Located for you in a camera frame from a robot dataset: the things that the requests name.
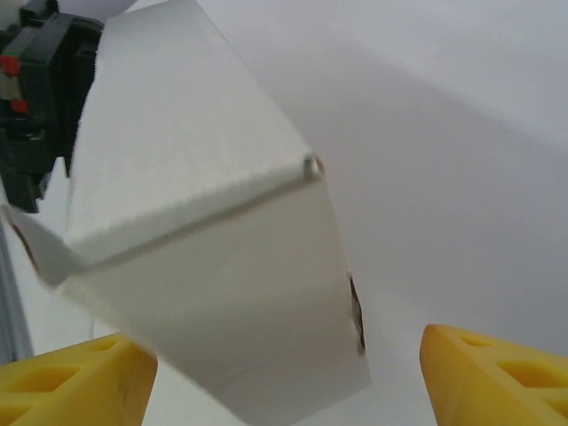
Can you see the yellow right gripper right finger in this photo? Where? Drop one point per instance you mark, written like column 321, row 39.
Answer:
column 497, row 390

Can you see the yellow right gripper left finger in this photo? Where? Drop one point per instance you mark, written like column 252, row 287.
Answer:
column 66, row 390

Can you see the white paper box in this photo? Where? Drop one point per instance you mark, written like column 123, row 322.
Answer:
column 199, row 266

